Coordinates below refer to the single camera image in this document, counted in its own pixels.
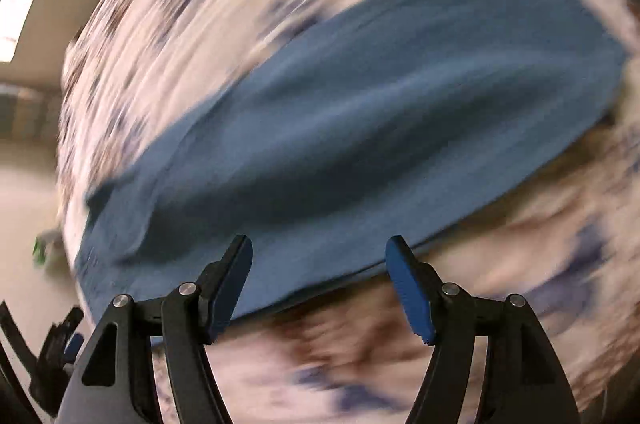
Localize floral blanket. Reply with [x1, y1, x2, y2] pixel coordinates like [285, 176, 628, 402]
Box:
[55, 0, 640, 424]

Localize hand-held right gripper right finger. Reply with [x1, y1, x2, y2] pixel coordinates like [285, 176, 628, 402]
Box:
[385, 235, 581, 424]

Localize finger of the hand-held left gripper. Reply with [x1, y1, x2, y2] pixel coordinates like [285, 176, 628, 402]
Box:
[29, 305, 86, 416]

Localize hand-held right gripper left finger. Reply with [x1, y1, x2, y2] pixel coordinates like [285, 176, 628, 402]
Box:
[57, 234, 253, 424]

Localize blue denim pants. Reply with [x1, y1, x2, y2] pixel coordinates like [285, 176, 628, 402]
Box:
[75, 0, 628, 346]

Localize green and white bag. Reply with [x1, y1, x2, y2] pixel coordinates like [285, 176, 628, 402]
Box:
[31, 230, 61, 272]

